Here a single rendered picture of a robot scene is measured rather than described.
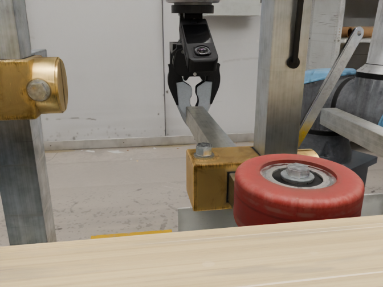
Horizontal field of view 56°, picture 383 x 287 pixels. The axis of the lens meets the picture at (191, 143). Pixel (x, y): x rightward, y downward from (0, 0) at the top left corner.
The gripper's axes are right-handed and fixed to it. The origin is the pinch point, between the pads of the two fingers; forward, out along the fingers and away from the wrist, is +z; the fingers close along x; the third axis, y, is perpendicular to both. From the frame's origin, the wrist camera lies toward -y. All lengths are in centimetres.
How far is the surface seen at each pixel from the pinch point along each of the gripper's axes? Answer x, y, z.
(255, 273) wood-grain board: 5, -50, -9
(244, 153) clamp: -1.0, -28.0, -5.0
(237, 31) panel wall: -72, 235, -6
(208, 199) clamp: 3.3, -30.6, -1.5
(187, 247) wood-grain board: 7.8, -48.0, -8.5
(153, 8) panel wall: -6, 235, -23
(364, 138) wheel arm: -23.6, -14.7, -1.2
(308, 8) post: -5.6, -29.4, -19.1
